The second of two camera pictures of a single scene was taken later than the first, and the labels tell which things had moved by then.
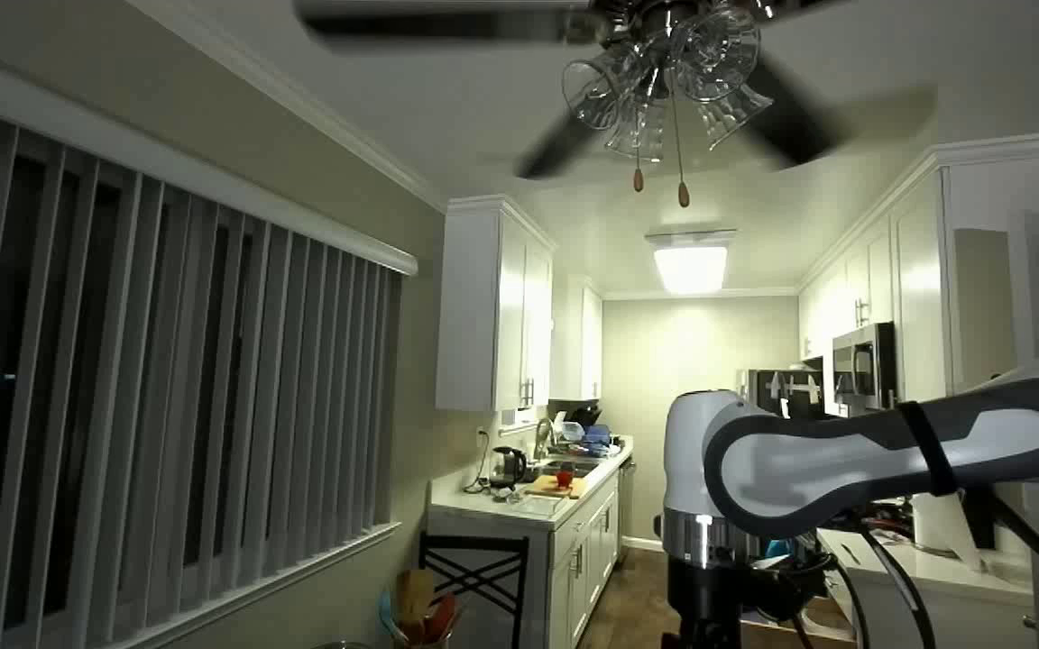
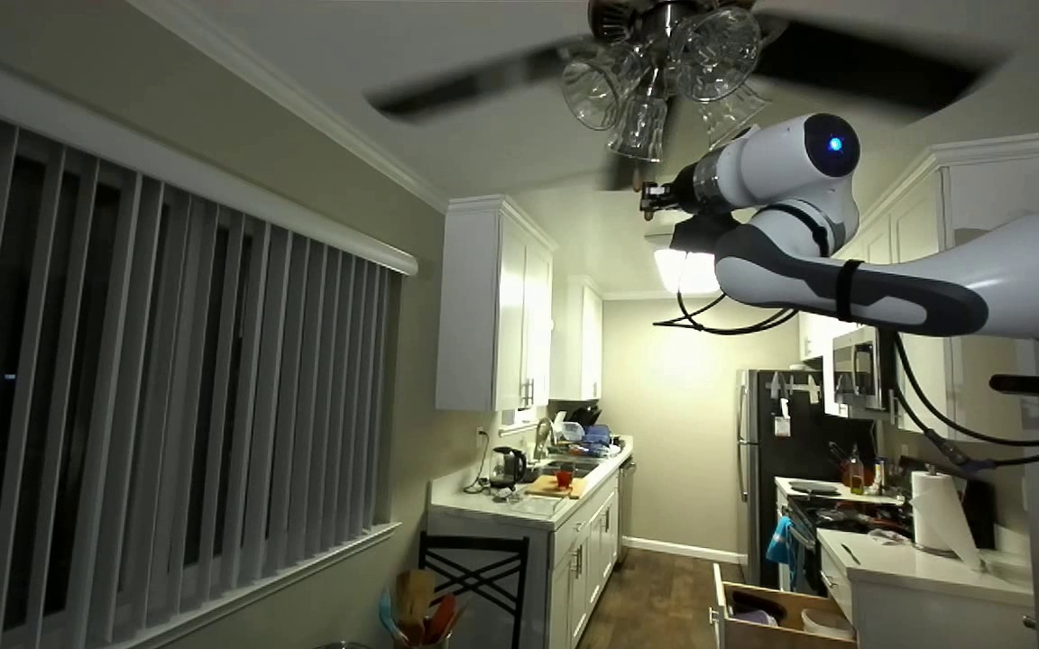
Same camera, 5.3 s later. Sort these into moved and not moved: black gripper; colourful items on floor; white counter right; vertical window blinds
Moved: black gripper
Not moved: vertical window blinds; colourful items on floor; white counter right
